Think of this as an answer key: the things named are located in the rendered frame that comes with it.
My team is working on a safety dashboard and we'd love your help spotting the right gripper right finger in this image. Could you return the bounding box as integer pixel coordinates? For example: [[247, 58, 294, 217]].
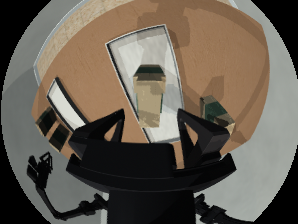
[[177, 108, 230, 168]]

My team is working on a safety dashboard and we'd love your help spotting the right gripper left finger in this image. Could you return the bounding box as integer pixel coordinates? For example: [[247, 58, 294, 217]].
[[72, 108, 125, 142]]

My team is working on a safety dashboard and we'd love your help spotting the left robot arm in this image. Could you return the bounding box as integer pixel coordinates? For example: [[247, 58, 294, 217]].
[[27, 155, 104, 221]]

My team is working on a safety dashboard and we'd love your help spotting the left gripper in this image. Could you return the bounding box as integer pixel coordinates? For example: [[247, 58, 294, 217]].
[[38, 151, 53, 181]]

